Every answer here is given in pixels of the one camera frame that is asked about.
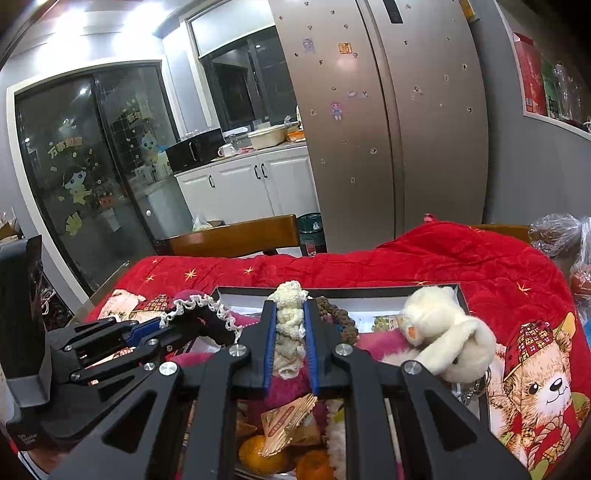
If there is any black white-lace scrunchie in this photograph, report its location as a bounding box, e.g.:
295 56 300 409
164 292 243 345

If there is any clear plastic bag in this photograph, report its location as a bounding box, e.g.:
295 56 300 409
529 213 591 260

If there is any wooden chair back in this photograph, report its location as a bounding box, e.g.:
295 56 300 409
154 213 302 258

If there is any white fluffy plush toy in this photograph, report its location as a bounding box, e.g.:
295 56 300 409
268 280 308 380

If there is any white wall shelf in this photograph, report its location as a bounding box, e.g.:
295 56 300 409
496 0 591 139

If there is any glass sliding door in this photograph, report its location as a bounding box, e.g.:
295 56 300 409
7 60 195 296

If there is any dark kitchen window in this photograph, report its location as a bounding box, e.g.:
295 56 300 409
187 25 301 132

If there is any red bear printed blanket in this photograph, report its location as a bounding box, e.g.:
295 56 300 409
85 222 585 480

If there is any black cardboard box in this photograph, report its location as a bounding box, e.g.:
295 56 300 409
185 284 490 480

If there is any clear glass pitcher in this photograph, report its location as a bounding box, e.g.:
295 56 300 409
554 64 583 121

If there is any red carton box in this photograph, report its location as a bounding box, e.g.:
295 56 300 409
512 32 548 116

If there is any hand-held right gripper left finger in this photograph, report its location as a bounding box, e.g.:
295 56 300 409
48 298 279 480

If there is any green carton box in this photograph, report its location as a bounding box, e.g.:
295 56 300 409
540 55 562 117

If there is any silver double-door refrigerator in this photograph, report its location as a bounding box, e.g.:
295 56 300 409
268 0 490 254

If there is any black microwave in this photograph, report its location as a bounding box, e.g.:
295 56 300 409
165 128 227 174

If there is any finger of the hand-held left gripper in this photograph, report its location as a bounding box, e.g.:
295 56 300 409
58 305 237 361
69 336 204 393

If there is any green trash bin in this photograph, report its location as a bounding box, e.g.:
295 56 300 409
298 213 327 256

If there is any orange tangerine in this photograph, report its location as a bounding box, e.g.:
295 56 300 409
238 435 290 474
295 449 336 480

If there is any beige plastic basin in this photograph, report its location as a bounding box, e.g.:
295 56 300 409
248 126 288 150

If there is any white kitchen cabinet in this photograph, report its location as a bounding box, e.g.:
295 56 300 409
174 145 321 227

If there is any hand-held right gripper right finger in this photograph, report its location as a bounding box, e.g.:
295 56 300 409
304 298 532 480

